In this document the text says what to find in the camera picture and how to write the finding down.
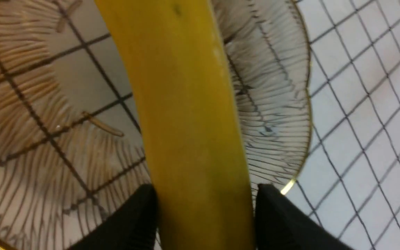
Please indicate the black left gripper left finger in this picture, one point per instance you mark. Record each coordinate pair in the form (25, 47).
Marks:
(132, 227)

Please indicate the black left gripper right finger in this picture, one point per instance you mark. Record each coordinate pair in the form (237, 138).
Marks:
(280, 225)

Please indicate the white black-grid tablecloth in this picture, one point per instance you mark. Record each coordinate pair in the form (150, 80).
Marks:
(350, 182)

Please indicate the yellow banana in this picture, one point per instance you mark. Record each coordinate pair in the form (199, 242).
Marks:
(175, 61)

